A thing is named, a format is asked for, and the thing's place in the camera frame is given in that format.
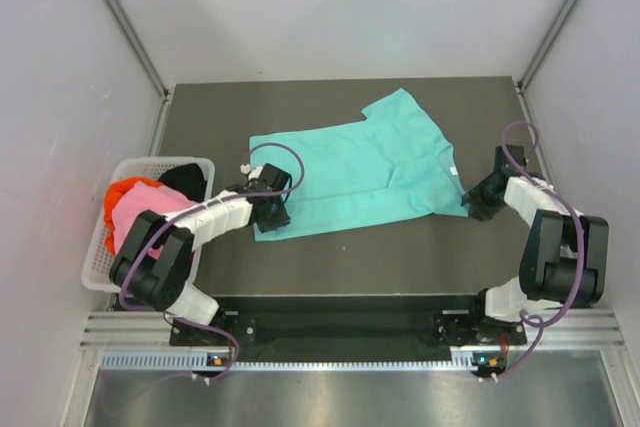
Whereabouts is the aluminium front rail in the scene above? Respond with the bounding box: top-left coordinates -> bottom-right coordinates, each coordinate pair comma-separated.
80,309 -> 626,350

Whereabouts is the pink t shirt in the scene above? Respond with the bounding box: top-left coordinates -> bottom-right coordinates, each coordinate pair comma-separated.
113,182 -> 195,255

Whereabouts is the teal t shirt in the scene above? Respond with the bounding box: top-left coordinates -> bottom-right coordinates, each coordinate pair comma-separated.
249,89 -> 468,242

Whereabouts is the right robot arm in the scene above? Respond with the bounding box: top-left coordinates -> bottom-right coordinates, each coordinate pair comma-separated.
462,145 -> 609,343

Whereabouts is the grey slotted cable duct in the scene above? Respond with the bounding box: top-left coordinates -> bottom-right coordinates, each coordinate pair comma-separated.
100,351 -> 501,372

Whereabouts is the right aluminium frame post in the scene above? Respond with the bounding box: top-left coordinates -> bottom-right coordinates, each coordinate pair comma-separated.
515,0 -> 581,96

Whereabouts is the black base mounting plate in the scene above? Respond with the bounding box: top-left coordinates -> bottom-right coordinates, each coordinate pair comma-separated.
169,294 -> 531,363

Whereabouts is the black t shirt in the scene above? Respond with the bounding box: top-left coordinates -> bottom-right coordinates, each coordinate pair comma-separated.
158,163 -> 207,202

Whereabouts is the aluminium frame post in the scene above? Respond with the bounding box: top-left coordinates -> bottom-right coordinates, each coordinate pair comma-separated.
515,0 -> 581,96
102,0 -> 169,100

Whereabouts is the left aluminium frame post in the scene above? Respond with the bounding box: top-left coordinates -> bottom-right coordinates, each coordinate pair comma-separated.
102,0 -> 169,100

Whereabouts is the orange t shirt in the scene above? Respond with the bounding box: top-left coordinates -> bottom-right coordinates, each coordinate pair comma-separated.
103,177 -> 162,255

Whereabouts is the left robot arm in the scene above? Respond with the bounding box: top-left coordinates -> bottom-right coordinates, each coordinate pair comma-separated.
109,163 -> 292,344

